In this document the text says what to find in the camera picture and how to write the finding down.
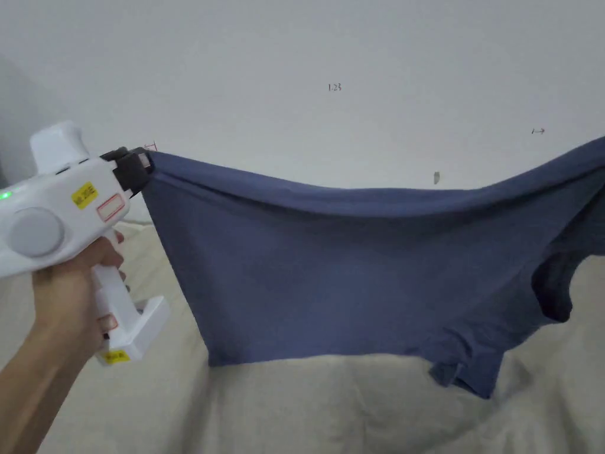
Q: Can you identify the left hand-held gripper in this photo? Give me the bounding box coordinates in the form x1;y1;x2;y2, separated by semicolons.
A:
0;120;171;368

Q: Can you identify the dark blue shirt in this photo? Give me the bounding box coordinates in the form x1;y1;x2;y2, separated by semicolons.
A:
141;136;605;401

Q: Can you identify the person's left forearm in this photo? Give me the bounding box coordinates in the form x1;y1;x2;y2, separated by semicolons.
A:
0;325;103;454

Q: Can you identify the person's left hand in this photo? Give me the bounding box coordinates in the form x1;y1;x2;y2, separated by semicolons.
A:
31;231;127;355

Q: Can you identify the bed with beige sheet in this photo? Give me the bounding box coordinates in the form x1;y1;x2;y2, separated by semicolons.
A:
0;218;605;454

